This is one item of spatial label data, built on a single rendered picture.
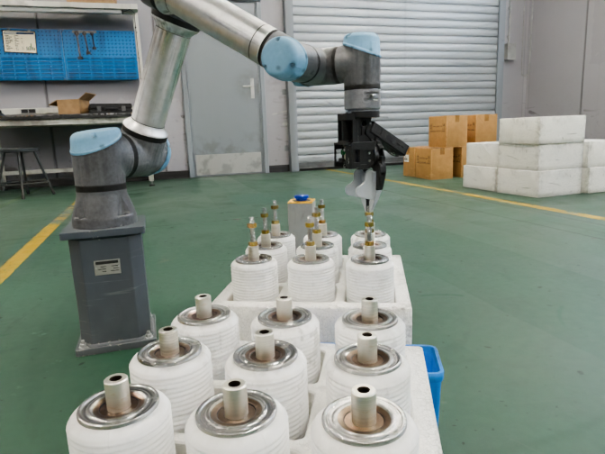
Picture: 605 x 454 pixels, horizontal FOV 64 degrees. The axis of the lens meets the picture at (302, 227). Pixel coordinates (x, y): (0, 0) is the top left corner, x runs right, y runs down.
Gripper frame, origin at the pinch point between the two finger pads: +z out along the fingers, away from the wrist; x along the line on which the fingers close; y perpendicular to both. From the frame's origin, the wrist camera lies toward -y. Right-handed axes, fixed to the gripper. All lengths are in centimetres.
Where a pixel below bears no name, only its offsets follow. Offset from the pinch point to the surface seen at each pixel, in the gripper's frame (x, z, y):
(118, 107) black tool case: -465, -47, -1
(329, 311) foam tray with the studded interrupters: 11.9, 17.0, 17.9
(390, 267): 14.3, 9.9, 5.5
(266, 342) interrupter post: 40, 7, 41
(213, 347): 27, 12, 44
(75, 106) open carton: -479, -49, 40
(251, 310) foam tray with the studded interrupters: 3.4, 17.1, 30.3
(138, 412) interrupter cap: 44, 9, 56
